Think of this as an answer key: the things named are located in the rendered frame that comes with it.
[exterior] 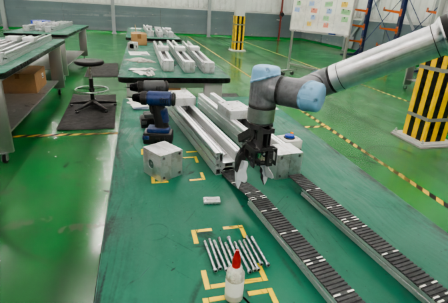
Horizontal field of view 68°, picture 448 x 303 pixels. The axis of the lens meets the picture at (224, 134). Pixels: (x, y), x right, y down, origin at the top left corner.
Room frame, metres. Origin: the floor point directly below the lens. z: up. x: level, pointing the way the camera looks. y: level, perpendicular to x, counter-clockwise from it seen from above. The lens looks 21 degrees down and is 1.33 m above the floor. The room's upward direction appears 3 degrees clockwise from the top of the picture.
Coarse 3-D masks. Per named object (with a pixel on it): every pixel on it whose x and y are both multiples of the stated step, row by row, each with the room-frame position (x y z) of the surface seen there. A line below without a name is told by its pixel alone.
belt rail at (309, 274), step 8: (256, 208) 0.81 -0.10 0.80; (264, 224) 0.76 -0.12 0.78; (272, 232) 0.72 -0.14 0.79; (280, 240) 0.69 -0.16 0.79; (288, 248) 0.66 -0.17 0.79; (296, 256) 0.62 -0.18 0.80; (304, 264) 0.59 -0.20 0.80; (304, 272) 0.59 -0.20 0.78; (312, 280) 0.56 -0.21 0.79; (320, 288) 0.54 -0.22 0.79; (328, 296) 0.52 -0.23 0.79
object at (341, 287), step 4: (336, 284) 0.53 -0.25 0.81; (340, 284) 0.53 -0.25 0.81; (344, 284) 0.53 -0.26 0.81; (328, 288) 0.52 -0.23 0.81; (332, 288) 0.52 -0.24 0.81; (336, 288) 0.52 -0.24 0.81; (340, 288) 0.52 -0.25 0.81; (344, 288) 0.52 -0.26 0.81; (348, 288) 0.52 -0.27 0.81; (332, 292) 0.51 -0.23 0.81; (336, 292) 0.51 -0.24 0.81
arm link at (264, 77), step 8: (264, 64) 0.89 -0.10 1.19; (256, 72) 0.85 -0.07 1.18; (264, 72) 0.83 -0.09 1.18; (272, 72) 0.84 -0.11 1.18; (280, 72) 0.86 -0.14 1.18; (256, 80) 0.84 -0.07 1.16; (264, 80) 0.83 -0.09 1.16; (272, 80) 0.83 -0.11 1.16; (256, 88) 0.84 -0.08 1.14; (264, 88) 0.83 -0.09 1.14; (272, 88) 0.82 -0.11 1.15; (256, 96) 0.84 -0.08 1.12; (264, 96) 0.83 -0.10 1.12; (272, 96) 0.82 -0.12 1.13; (256, 104) 0.84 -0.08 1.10; (264, 104) 0.83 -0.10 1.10; (272, 104) 0.84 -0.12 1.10
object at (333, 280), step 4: (332, 276) 0.55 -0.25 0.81; (336, 276) 0.55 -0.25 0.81; (340, 276) 0.55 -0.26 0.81; (320, 280) 0.54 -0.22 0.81; (324, 280) 0.54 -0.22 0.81; (328, 280) 0.54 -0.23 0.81; (332, 280) 0.54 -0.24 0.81; (336, 280) 0.54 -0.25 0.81; (340, 280) 0.54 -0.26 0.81; (344, 280) 0.54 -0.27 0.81; (324, 284) 0.53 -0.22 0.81; (328, 284) 0.53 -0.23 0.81; (332, 284) 0.53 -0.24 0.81
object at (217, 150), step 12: (168, 108) 1.69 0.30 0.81; (180, 108) 1.53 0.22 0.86; (192, 108) 1.54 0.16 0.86; (180, 120) 1.47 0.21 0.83; (192, 120) 1.36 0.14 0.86; (204, 120) 1.38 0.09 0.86; (192, 132) 1.29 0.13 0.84; (204, 132) 1.22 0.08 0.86; (216, 132) 1.24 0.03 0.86; (192, 144) 1.28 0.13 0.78; (204, 144) 1.15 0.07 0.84; (216, 144) 1.17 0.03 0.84; (228, 144) 1.12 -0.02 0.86; (204, 156) 1.14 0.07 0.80; (216, 156) 1.03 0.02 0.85; (228, 156) 1.10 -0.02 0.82; (216, 168) 1.03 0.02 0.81
